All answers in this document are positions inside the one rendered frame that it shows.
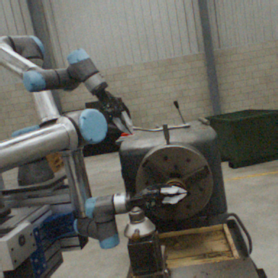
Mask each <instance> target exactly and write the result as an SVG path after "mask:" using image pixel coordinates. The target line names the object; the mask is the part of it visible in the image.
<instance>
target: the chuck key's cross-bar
mask: <svg viewBox="0 0 278 278"><path fill-rule="evenodd" d="M189 126H190V124H187V125H178V126H174V127H168V130H173V129H179V128H184V127H189ZM108 127H113V128H117V127H116V126H114V125H109V126H108ZM133 129H134V130H141V131H148V132H159V131H164V128H159V129H148V128H141V127H133Z"/></svg>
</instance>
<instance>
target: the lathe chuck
mask: <svg viewBox="0 0 278 278"><path fill-rule="evenodd" d="M171 143H172V144H170V145H167V144H166V143H164V144H161V145H159V146H157V147H156V148H154V149H153V150H152V151H150V152H149V153H148V154H147V155H146V156H145V158H144V159H143V160H142V162H141V164H140V167H139V169H138V173H137V176H136V190H137V193H139V192H140V191H142V190H144V189H146V188H148V187H150V186H152V185H155V184H158V182H157V181H155V180H154V179H153V178H152V176H151V175H149V174H148V173H146V172H145V171H143V170H144V168H143V167H142V164H143V162H144V161H145V160H146V159H148V160H149V161H151V162H152V163H153V164H155V165H156V166H157V167H159V168H161V169H163V170H164V171H165V172H167V173H168V174H171V173H178V174H181V175H184V174H187V173H188V172H191V171H193V170H195V169H199V168H201V167H204V166H205V165H207V167H208V169H209V171H210V174H208V177H207V178H205V179H203V180H200V181H198V183H196V184H194V185H192V186H191V188H189V189H187V192H186V193H187V195H186V196H185V197H184V198H183V200H182V201H181V202H179V203H178V204H177V211H176V218H175V221H179V220H183V219H186V218H188V217H190V216H192V215H195V214H197V213H198V212H199V211H200V210H202V209H203V207H204V206H205V205H206V204H207V203H208V201H209V198H210V197H211V193H212V190H213V177H212V173H211V170H210V167H209V165H208V163H207V161H206V159H205V158H204V157H203V155H202V154H201V153H200V152H199V151H197V150H196V149H194V148H193V147H192V146H189V145H187V144H184V143H177V142H171ZM156 209H160V211H157V212H152V214H154V215H155V216H158V217H160V218H163V219H165V218H166V216H167V207H166V208H156Z"/></svg>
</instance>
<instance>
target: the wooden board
mask: <svg viewBox="0 0 278 278"><path fill-rule="evenodd" d="M222 227H223V228H222ZM220 231H221V232H222V233H221V232H220ZM214 232H218V234H219V232H220V235H218V236H217V234H216V233H214ZM201 233H202V234H201ZM203 233H204V234H203ZM208 233H209V234H208ZM211 233H212V234H211ZM193 234H194V235H193ZM198 234H199V235H200V236H199V235H198ZM214 234H216V235H214ZM221 234H222V235H221ZM186 235H187V237H186V238H185V237H183V236H186ZM190 235H191V236H190ZM177 236H178V237H177ZM188 236H189V238H188ZM204 236H205V237H204ZM209 236H210V237H209ZM174 237H175V238H174ZM192 237H193V238H192ZM203 237H204V238H203ZM206 237H207V238H206ZM167 238H168V239H167ZM172 238H173V239H172ZM196 238H197V239H196ZM209 238H210V239H211V240H210V239H209ZM217 238H219V239H217ZM223 238H224V239H223ZM159 239H160V240H161V241H160V243H161V244H160V245H162V244H165V243H164V242H166V245H164V246H166V247H165V250H166V254H167V255H168V256H169V257H168V259H167V263H168V265H167V267H170V268H172V267H178V266H187V265H193V264H202V263H208V262H209V261H210V262H212V261H213V260H215V261H217V260H218V261H220V260H228V259H234V258H237V257H238V256H239V255H238V254H237V251H236V250H234V249H235V246H234V243H233V240H232V237H231V234H230V232H229V229H228V226H227V225H226V224H223V225H222V224H219V225H214V226H210V227H201V228H195V229H186V230H181V231H176V232H165V233H159ZM162 239H164V240H163V242H162ZM170 239H171V240H170ZM183 239H184V240H183ZM190 239H191V240H190ZM199 239H201V240H199ZM202 239H203V240H202ZM216 239H217V240H216ZM177 240H178V241H177ZM186 240H188V242H187V241H186ZM205 240H207V241H205ZM182 241H184V242H182ZM189 241H190V242H189ZM193 241H194V242H193ZM199 241H200V242H199ZM202 241H203V242H202ZM222 241H223V243H220V242H222ZM181 242H182V243H181ZM186 242H187V243H186ZM225 242H227V243H225ZM167 243H168V244H167ZM175 243H176V244H175ZM219 243H220V244H219ZM224 243H225V245H224ZM174 244H175V245H174ZM232 244H233V245H232ZM232 247H233V248H232ZM226 248H227V249H228V250H227V251H225V249H226ZM205 249H206V250H205ZM211 249H212V251H211ZM209 251H210V252H209ZM214 251H215V252H214ZM224 251H225V252H224ZM228 251H229V253H228ZM217 252H218V253H219V254H218V253H217ZM226 253H228V254H230V255H229V256H231V258H228V256H226V255H228V254H226ZM207 254H208V255H210V256H208V255H207ZM212 254H214V256H212V257H211V255H212ZM220 254H221V255H220ZM206 256H207V257H208V258H207V257H206ZM222 257H224V258H222ZM226 257H227V258H226ZM238 258H239V257H238ZM204 259H205V261H204ZM206 261H207V262H206Z"/></svg>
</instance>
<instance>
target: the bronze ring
mask: <svg viewBox="0 0 278 278"><path fill-rule="evenodd" d="M165 184H169V185H172V186H174V187H177V188H181V189H183V190H185V191H186V192H187V188H186V185H185V183H184V182H183V181H182V180H181V179H180V178H176V177H173V178H170V179H168V180H167V181H166V182H165ZM179 194H180V193H177V194H169V195H170V196H173V195H179ZM165 196H168V195H164V197H165Z"/></svg>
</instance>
